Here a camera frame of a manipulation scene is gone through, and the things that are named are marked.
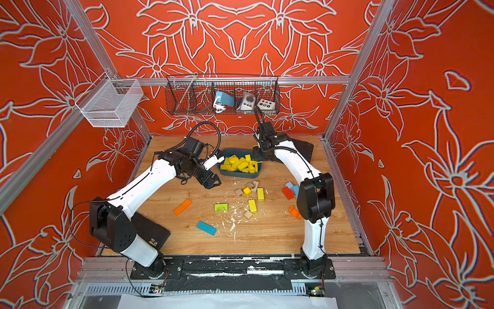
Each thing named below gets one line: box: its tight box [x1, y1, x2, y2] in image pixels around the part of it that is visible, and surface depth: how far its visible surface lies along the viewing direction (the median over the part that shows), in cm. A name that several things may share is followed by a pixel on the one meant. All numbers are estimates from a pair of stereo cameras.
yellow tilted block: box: [257, 187, 265, 202], surface depth 94 cm
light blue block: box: [284, 181, 300, 198], surface depth 97 cm
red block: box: [281, 186, 294, 201], surface depth 96 cm
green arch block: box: [214, 203, 228, 214], surface depth 89 cm
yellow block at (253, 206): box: [248, 199, 258, 214], surface depth 89 cm
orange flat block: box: [173, 198, 193, 216], surface depth 92 cm
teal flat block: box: [196, 220, 217, 236], surface depth 85 cm
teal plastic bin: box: [217, 166, 263, 179], surface depth 102 cm
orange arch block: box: [288, 205, 302, 220], surface depth 89 cm
